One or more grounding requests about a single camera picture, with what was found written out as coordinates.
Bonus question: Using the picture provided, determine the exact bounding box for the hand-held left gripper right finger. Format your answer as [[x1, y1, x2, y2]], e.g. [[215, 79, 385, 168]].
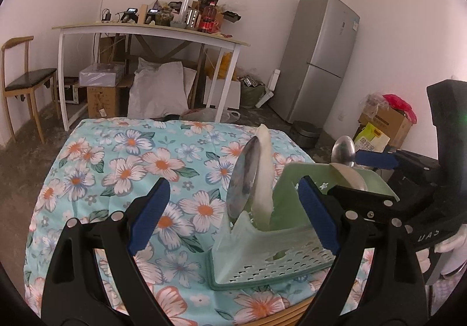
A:
[[298, 176, 428, 326]]

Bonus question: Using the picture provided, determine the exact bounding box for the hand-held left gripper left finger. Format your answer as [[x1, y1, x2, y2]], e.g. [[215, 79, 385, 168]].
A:
[[41, 177, 172, 326]]

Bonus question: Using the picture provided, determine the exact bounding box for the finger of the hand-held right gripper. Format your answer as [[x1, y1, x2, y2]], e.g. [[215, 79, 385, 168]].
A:
[[356, 149, 414, 171], [327, 185, 408, 221]]

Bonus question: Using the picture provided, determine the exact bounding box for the white rice paddle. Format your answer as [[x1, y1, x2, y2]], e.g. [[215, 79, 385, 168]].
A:
[[252, 124, 275, 232]]

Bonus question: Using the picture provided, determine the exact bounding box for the green perforated utensil holder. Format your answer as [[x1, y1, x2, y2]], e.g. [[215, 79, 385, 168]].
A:
[[208, 162, 400, 292]]

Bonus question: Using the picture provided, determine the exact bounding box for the white and green rice bag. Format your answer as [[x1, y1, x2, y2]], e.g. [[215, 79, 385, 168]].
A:
[[352, 122, 391, 152]]

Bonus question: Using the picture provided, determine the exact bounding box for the brown cardboard box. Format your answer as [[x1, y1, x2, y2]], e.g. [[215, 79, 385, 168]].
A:
[[358, 105, 413, 148], [87, 74, 134, 118]]

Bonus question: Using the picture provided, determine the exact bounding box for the blue floral blanket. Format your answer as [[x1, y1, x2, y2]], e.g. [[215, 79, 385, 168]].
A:
[[24, 118, 369, 326]]

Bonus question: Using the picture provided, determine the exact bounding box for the clear plastic bag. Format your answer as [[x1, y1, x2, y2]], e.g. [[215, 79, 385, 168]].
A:
[[359, 92, 387, 117]]

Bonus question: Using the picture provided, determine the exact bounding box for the red plastic bag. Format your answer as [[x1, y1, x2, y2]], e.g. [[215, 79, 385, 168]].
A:
[[382, 94, 417, 124]]

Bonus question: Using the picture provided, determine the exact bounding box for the dark grey rice cooker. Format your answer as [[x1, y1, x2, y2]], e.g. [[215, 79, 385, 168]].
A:
[[292, 121, 323, 149]]

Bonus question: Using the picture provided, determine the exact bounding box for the silver refrigerator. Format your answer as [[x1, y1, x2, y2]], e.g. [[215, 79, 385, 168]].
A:
[[268, 0, 360, 128]]

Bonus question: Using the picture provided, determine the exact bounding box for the long white carton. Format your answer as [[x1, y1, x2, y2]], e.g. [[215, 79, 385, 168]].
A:
[[255, 70, 281, 108]]

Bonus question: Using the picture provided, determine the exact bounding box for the white sack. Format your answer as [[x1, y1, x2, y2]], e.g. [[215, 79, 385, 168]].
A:
[[128, 58, 198, 117]]

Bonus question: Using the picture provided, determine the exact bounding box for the wrapped white flat box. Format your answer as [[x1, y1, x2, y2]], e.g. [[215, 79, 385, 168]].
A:
[[79, 62, 126, 86]]

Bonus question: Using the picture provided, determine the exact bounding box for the yellow plastic bag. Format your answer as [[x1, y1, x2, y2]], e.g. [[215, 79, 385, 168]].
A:
[[208, 52, 234, 79]]

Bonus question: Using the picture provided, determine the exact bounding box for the wooden chair with dark seat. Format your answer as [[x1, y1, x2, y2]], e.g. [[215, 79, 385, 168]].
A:
[[1, 36, 61, 144]]

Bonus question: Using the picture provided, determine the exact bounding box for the white table with wooden top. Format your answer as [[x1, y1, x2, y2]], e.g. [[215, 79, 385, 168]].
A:
[[52, 24, 252, 131]]

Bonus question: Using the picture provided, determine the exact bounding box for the metal canister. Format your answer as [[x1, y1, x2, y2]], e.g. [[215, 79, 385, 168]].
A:
[[186, 8, 201, 29]]

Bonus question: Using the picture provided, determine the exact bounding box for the red drink bottle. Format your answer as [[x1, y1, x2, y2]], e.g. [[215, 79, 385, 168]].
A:
[[199, 3, 218, 32]]

